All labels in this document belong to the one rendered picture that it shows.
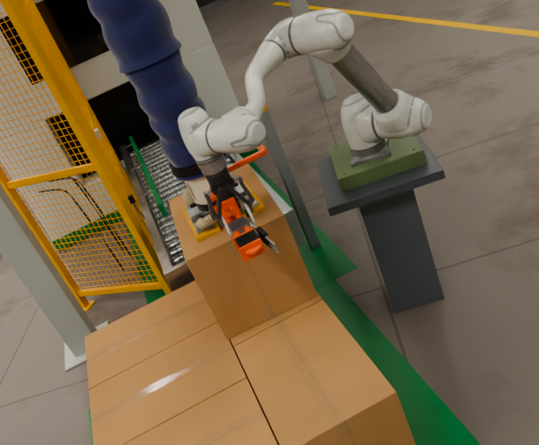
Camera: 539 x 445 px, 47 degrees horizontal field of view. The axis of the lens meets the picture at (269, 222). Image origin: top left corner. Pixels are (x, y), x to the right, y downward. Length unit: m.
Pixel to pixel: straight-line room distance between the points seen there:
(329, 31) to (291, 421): 1.27
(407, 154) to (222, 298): 0.99
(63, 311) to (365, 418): 2.22
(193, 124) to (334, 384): 0.96
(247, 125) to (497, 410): 1.51
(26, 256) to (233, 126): 2.09
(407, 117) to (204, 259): 0.97
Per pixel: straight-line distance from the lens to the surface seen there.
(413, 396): 2.72
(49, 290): 3.71
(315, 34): 2.13
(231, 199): 2.16
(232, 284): 2.34
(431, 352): 2.88
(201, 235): 2.33
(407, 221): 2.84
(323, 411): 2.04
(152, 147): 4.94
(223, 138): 1.79
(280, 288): 2.40
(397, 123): 2.52
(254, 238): 1.86
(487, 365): 2.78
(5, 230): 3.57
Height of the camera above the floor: 2.00
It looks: 28 degrees down
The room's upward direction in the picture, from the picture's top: 23 degrees counter-clockwise
